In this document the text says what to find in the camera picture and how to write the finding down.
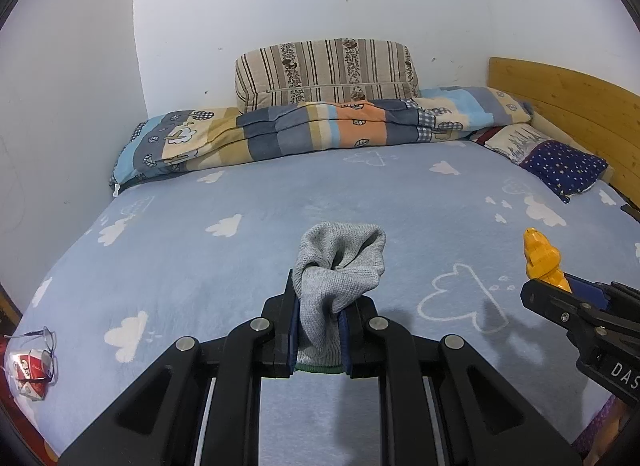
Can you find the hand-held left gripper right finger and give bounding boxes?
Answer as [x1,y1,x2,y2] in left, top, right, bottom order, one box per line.
[339,296,583,466]

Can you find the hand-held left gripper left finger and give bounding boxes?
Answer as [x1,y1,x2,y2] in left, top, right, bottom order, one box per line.
[59,268,301,466]

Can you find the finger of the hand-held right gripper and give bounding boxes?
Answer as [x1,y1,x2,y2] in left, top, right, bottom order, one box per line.
[520,280,608,341]
[567,276,640,317]

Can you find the yellow toy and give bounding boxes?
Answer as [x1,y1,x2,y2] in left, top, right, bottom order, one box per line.
[522,227,573,294]

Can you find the grey sock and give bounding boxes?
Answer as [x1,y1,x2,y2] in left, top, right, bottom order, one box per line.
[291,222,388,374]

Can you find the purple cloth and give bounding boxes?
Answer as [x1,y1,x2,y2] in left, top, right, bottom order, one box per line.
[572,408,617,462]

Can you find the blue cloud bed sheet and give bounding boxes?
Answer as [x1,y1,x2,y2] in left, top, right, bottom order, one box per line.
[5,138,640,466]

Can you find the navy star pillow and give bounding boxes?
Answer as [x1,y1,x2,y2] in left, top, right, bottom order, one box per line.
[520,140,610,204]

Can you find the white red patterned pillow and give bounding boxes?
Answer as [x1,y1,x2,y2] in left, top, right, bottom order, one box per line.
[470,123,556,164]

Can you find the wooden headboard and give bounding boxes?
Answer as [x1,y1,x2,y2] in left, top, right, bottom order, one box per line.
[487,56,640,207]

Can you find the patchwork cartoon quilt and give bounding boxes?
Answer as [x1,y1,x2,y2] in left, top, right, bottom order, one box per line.
[110,86,535,195]

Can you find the red white cigarette pack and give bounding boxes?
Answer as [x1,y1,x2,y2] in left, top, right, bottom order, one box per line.
[15,350,53,382]
[20,381,51,402]

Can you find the striped beige pillow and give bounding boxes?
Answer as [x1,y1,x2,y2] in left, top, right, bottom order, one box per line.
[235,38,421,114]

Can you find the wooden furniture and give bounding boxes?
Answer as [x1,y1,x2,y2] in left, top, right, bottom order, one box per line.
[0,283,22,331]

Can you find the thin wire glasses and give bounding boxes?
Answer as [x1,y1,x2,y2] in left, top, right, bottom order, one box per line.
[5,326,58,387]

